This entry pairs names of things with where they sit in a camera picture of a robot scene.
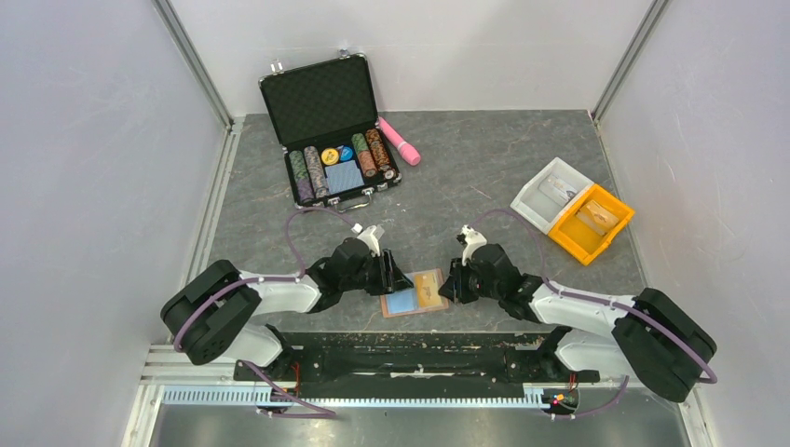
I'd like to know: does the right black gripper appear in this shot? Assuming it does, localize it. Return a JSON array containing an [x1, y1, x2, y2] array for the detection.
[[438, 255, 502, 304]]

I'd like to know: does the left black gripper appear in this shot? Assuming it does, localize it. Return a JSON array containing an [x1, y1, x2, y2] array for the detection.
[[341, 248, 414, 296]]

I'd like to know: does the gold credit card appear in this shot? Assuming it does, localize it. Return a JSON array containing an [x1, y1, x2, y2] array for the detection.
[[413, 269, 447, 310]]

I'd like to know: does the brown leather card holder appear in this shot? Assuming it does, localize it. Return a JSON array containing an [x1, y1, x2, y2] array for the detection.
[[380, 272, 449, 318]]

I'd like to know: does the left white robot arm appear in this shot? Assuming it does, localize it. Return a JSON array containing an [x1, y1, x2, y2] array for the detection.
[[159, 237, 414, 380]]

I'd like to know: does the blue playing card deck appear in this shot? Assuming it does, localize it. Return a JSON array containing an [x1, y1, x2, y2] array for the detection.
[[325, 161, 364, 195]]

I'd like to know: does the card in white bin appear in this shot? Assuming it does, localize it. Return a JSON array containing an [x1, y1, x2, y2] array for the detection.
[[538, 173, 579, 208]]

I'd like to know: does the card in yellow bin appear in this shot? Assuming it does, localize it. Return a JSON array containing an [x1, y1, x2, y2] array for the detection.
[[576, 199, 620, 236]]

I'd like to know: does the white plastic bin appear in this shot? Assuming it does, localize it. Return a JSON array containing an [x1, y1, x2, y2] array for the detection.
[[510, 157, 594, 235]]

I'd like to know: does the pink cylindrical flashlight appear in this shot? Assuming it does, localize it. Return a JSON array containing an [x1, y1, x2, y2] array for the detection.
[[378, 116, 421, 166]]

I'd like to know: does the green poker chip row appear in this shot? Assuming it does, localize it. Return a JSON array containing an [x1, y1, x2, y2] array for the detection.
[[289, 150, 315, 202]]

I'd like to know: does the blue dealer chip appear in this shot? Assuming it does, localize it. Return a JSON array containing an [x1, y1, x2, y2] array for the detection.
[[337, 145, 355, 163]]

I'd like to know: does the yellow dealer chip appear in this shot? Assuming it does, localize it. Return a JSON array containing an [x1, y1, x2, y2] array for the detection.
[[320, 147, 340, 166]]

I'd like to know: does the red green chip row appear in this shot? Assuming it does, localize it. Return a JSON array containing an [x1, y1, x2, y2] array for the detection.
[[351, 133, 378, 178]]

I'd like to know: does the orange black chip row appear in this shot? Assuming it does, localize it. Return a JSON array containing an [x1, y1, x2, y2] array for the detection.
[[364, 129, 396, 180]]

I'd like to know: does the grey poker chip row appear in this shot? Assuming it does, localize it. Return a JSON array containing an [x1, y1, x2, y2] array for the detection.
[[303, 146, 329, 198]]

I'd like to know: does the yellow plastic bin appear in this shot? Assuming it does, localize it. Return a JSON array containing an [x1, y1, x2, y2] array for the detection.
[[548, 183, 635, 265]]

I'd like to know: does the black poker chip case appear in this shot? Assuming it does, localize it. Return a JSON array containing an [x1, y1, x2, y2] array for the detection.
[[258, 50, 402, 212]]

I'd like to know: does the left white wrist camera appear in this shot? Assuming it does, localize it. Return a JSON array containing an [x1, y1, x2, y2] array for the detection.
[[351, 223, 385, 257]]

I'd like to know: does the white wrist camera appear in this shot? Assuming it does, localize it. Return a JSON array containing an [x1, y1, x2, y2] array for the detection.
[[351, 223, 385, 257], [456, 224, 488, 265]]

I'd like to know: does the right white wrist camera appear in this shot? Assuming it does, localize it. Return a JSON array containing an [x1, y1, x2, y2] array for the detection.
[[456, 224, 488, 265]]

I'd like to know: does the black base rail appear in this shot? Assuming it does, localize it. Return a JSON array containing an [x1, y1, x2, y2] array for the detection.
[[262, 329, 601, 399]]

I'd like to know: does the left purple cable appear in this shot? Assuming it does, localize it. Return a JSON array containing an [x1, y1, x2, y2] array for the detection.
[[172, 207, 361, 354]]

